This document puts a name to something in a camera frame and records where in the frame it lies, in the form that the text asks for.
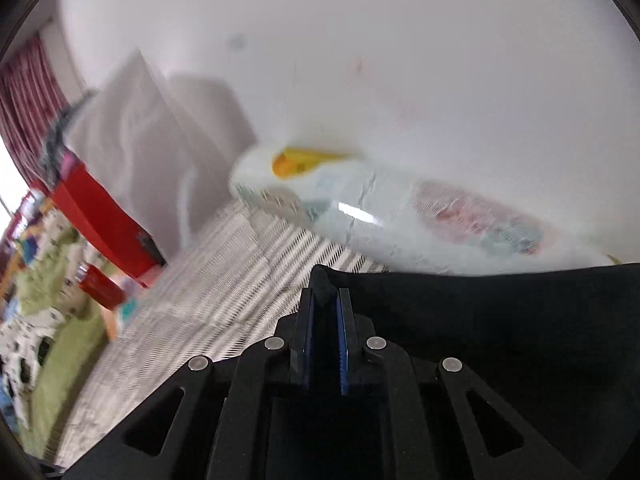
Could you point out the black garment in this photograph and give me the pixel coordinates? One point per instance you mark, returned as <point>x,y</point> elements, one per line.
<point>500,320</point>

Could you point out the white printed quilt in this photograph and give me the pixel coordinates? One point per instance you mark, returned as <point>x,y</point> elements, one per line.
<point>400,220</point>

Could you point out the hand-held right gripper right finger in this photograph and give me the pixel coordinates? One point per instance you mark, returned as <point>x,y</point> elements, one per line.
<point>344,345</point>

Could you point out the white pillow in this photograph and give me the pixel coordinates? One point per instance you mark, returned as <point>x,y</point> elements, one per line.
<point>215,115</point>
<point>130,130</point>

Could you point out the red can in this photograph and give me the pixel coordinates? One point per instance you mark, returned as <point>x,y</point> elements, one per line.
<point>102,287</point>

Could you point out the red box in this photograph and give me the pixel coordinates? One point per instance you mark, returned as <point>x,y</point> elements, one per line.
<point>100,220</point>

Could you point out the green printed mat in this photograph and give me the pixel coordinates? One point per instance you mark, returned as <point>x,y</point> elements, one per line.
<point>55,300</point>

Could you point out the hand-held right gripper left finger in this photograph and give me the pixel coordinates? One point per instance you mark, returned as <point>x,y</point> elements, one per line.
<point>308,345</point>

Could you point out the red striped curtain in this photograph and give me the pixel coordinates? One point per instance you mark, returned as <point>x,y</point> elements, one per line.
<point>25,100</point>

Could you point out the dark grey cloth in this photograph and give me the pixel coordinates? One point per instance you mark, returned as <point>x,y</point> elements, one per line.
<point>57,140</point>

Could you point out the beige striped bed mat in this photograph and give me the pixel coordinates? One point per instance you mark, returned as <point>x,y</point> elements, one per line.
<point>215,290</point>

